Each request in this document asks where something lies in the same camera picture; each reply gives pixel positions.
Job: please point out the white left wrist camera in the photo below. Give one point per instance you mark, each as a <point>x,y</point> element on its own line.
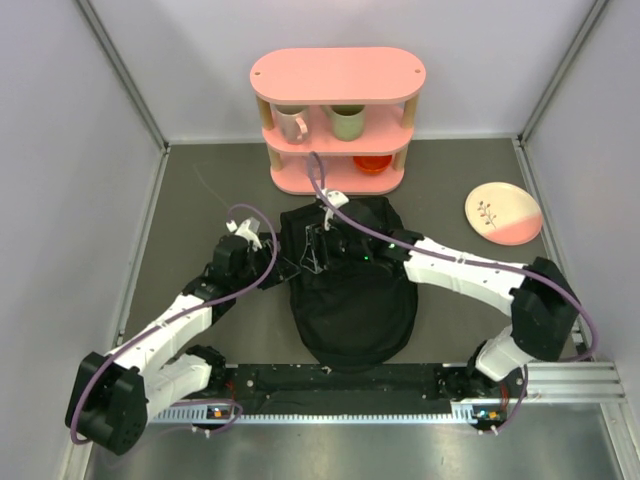
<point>247,229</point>

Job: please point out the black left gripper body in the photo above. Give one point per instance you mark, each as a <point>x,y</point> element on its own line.
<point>257,266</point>

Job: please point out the clear drinking glass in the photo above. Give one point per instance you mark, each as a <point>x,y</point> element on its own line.
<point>319,168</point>

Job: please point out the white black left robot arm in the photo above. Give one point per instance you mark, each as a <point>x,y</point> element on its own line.
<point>116,394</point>

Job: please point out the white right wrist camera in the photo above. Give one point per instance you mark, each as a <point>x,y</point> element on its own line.
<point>333,200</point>

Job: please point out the green mug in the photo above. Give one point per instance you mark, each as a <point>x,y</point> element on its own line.
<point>347,121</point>

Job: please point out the black student backpack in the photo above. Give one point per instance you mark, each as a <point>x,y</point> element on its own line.
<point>354,315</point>

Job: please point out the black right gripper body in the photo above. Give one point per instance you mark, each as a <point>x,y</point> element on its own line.
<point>340,251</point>

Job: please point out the pink and cream plate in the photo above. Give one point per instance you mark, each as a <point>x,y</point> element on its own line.
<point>503,213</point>

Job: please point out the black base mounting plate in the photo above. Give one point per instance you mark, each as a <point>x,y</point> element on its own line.
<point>387,389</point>

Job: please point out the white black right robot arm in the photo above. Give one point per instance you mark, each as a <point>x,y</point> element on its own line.
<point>536,297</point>

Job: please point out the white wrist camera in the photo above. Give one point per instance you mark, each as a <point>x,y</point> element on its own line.
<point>247,229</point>
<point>333,200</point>

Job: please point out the pink mug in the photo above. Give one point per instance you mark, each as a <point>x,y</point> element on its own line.
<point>293,122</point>

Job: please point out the pink wooden shelf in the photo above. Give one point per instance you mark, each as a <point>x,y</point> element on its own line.
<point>386,80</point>

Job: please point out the orange plastic bowl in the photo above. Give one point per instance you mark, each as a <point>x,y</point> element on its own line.
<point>372,165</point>

